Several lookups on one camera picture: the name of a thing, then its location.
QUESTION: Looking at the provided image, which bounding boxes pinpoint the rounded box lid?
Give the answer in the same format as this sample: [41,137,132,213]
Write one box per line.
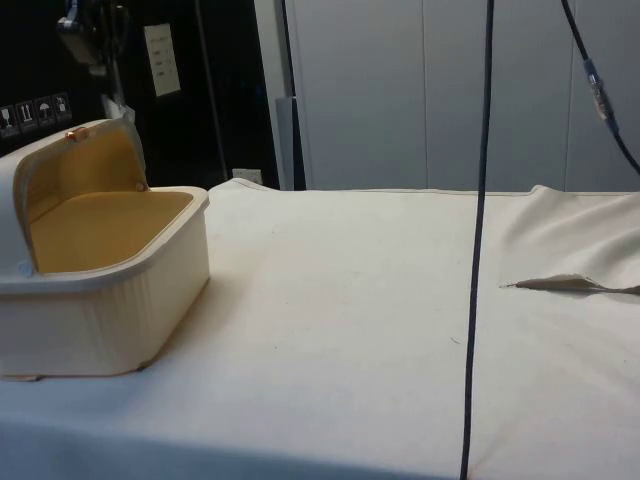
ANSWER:
[0,115,149,279]

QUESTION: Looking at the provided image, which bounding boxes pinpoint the pale grey locker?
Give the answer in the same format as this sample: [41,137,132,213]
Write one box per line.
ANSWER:
[253,0,640,194]

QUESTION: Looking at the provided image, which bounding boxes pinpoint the black cabinet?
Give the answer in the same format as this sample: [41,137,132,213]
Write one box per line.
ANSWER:
[0,0,282,194]

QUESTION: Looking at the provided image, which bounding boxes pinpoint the cream box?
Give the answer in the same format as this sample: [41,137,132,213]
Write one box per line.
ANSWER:
[0,185,210,383]

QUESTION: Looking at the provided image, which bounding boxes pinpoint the black cable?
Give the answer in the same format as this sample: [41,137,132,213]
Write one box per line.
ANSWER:
[559,0,640,176]
[458,0,496,480]

